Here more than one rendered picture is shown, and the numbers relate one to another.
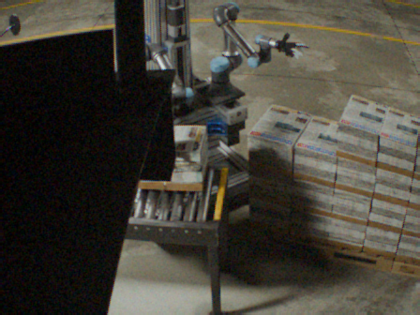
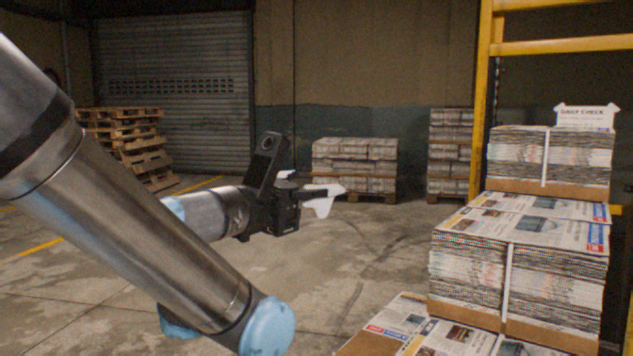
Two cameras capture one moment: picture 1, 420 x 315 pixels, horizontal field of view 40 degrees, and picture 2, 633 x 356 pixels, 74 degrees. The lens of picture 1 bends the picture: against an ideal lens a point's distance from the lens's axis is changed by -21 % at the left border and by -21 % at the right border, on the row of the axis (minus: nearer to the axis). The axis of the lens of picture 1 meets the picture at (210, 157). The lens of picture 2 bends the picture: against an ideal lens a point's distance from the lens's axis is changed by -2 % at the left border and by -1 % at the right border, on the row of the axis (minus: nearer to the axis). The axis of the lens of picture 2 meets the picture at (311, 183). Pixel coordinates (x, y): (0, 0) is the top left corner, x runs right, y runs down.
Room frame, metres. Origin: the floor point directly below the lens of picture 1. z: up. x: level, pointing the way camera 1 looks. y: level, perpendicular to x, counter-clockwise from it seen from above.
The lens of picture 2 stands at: (3.64, 0.15, 1.38)
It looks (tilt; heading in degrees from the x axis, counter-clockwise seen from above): 11 degrees down; 275
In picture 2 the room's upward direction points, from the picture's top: straight up
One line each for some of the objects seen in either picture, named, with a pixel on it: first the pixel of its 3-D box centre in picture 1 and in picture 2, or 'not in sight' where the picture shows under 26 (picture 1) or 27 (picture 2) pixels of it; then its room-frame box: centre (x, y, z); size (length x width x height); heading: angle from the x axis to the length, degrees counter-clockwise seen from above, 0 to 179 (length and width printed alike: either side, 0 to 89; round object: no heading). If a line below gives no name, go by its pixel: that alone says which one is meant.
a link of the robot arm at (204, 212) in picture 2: (264, 41); (179, 225); (3.87, -0.38, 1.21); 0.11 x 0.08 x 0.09; 56
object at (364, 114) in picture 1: (365, 113); (522, 227); (3.21, -0.93, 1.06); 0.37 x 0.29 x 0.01; 151
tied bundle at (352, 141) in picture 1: (364, 129); (515, 270); (3.21, -0.93, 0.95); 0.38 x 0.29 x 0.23; 151
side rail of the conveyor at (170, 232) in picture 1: (94, 225); not in sight; (2.73, 0.64, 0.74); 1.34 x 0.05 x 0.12; 82
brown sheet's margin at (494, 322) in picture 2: (363, 142); (513, 301); (3.21, -0.93, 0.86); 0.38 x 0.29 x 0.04; 151
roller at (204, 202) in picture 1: (205, 197); not in sight; (2.90, 0.03, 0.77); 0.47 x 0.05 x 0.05; 172
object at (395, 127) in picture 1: (401, 126); (537, 205); (3.06, -1.18, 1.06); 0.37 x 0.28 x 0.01; 152
